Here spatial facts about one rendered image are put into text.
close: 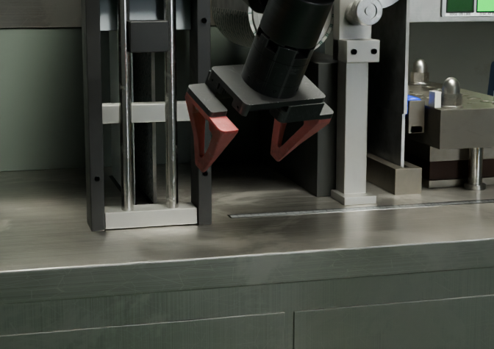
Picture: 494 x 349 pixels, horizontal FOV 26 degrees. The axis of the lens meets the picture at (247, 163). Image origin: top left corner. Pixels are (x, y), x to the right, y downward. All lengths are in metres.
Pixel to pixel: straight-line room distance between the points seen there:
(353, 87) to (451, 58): 3.05
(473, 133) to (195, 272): 0.56
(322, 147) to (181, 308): 0.40
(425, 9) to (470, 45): 2.53
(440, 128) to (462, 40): 2.93
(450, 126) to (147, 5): 0.50
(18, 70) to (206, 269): 0.67
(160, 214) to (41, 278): 0.24
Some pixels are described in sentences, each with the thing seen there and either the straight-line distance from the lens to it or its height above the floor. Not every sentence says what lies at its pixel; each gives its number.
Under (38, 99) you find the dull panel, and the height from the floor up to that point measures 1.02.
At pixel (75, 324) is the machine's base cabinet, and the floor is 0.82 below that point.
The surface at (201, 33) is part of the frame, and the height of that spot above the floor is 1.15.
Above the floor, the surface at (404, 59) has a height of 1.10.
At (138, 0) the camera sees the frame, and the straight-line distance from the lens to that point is 1.41.
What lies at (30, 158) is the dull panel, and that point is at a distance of 1.85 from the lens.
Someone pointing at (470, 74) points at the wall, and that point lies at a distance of 4.52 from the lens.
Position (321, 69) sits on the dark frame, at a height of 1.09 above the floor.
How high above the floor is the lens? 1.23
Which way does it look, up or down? 10 degrees down
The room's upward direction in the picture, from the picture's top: straight up
